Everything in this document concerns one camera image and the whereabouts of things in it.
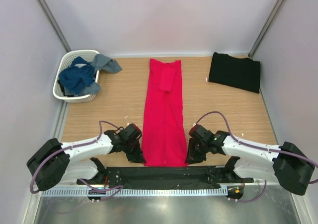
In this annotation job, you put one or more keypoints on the dark blue t shirt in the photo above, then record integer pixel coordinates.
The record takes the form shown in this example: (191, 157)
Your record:
(76, 76)

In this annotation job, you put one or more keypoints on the slotted white cable duct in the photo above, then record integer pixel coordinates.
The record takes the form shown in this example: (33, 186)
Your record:
(85, 191)

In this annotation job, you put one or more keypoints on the left aluminium corner post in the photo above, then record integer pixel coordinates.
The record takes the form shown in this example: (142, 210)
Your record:
(51, 19)

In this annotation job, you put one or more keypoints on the right aluminium corner post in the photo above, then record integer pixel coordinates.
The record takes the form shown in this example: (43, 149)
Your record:
(265, 28)

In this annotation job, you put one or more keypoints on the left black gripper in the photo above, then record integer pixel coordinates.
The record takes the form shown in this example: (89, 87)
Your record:
(137, 156)

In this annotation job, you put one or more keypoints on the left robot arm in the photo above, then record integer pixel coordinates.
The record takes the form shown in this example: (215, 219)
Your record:
(57, 162)

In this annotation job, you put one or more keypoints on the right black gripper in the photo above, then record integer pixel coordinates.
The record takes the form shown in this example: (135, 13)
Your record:
(192, 157)

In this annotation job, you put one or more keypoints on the folded black t shirt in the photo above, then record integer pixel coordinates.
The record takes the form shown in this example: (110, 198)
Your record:
(239, 73)

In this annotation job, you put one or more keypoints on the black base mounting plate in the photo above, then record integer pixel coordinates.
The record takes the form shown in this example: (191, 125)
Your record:
(133, 176)

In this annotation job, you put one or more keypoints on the aluminium corner post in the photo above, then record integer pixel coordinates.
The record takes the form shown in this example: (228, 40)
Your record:
(51, 19)
(265, 28)

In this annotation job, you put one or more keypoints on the red t shirt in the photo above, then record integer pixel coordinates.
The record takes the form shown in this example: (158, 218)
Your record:
(164, 142)

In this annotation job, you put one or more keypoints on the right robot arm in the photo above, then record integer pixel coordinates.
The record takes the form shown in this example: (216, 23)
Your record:
(285, 164)

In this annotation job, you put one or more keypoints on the white plastic laundry basket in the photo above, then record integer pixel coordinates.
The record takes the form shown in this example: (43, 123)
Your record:
(65, 62)

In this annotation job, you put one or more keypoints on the grey blue t shirt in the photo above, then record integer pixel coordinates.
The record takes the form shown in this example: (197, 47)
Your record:
(100, 62)

